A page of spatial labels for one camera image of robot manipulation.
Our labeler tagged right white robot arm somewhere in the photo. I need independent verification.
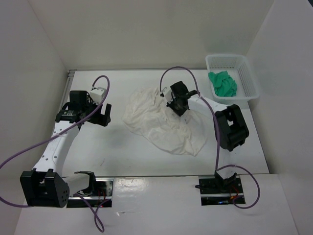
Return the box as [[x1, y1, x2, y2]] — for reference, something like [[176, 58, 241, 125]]
[[160, 81, 249, 193]]

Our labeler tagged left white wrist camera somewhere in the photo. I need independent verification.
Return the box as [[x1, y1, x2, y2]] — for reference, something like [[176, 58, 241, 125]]
[[89, 87, 107, 105]]

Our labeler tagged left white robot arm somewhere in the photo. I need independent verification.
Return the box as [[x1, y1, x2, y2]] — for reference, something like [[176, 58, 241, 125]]
[[20, 87, 112, 208]]

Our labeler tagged white plastic basket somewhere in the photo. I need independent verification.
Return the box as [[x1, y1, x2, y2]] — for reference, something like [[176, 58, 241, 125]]
[[205, 54, 259, 109]]

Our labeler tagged white tank top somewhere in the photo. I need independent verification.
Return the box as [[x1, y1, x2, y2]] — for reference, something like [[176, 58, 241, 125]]
[[122, 88, 210, 156]]

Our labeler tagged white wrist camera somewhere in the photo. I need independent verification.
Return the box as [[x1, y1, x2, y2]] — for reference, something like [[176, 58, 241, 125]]
[[160, 87, 173, 103], [89, 87, 107, 105]]

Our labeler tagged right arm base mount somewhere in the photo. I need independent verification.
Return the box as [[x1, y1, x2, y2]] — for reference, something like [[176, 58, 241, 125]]
[[195, 173, 246, 206]]

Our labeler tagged green tank top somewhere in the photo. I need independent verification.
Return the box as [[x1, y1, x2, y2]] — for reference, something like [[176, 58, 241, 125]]
[[208, 71, 237, 97]]

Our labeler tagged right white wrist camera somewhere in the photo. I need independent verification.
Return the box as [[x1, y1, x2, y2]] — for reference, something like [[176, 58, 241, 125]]
[[160, 87, 173, 103]]

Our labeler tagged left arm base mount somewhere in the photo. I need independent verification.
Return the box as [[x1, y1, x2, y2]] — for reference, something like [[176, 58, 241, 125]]
[[67, 177, 114, 208]]

